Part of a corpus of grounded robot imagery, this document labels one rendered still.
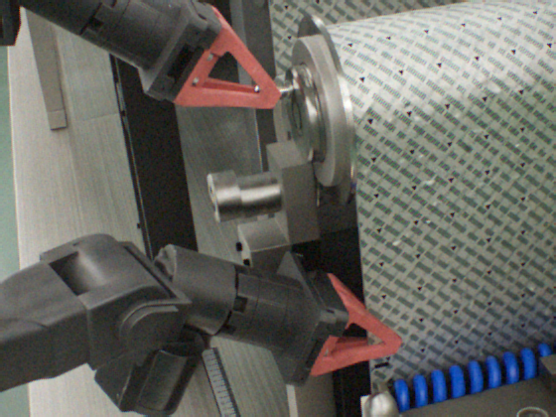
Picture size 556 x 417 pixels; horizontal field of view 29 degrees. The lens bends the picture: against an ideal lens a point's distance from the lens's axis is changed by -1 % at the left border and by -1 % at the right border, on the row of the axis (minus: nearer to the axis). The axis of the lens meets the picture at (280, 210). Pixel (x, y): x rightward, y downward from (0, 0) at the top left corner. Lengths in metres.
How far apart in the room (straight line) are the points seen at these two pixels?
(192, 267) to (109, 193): 0.80
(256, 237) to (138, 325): 0.21
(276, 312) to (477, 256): 0.17
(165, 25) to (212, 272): 0.18
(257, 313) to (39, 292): 0.17
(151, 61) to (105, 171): 0.88
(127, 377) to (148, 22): 0.25
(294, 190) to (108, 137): 0.92
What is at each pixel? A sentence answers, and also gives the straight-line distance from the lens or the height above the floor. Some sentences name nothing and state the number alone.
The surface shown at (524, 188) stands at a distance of 0.86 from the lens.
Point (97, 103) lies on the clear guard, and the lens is 1.84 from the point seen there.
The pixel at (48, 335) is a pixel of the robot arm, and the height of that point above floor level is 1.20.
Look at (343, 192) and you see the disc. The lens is 0.83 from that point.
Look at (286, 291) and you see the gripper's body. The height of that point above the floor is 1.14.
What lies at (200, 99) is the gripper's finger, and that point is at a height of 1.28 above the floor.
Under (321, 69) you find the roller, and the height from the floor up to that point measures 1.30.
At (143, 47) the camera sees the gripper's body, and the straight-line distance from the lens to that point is 0.78.
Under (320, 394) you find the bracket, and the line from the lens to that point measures 0.99.
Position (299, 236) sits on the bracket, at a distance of 0.89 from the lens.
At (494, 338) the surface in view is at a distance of 0.92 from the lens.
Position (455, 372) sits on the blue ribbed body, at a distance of 0.89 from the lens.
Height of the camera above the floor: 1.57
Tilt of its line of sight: 27 degrees down
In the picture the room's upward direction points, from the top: 7 degrees counter-clockwise
